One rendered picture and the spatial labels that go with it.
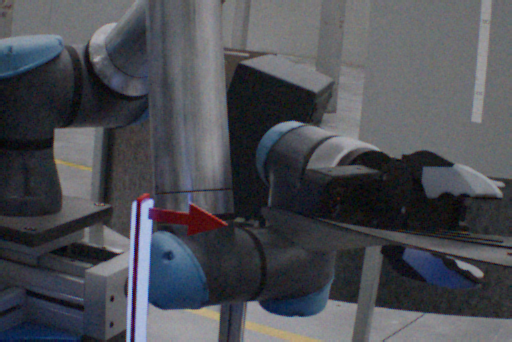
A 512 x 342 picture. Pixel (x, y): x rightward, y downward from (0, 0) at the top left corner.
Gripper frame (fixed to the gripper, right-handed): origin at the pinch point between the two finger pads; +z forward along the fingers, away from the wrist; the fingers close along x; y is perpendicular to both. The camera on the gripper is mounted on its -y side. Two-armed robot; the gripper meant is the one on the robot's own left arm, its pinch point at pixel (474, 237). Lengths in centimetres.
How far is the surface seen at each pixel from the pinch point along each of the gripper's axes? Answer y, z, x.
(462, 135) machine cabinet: 413, -483, 24
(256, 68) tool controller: 8, -56, -8
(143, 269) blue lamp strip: -23.3, -8.5, 6.4
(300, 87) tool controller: 13, -53, -6
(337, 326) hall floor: 186, -273, 101
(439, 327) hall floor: 231, -256, 96
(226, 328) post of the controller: 9, -51, 26
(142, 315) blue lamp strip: -22.7, -8.8, 10.2
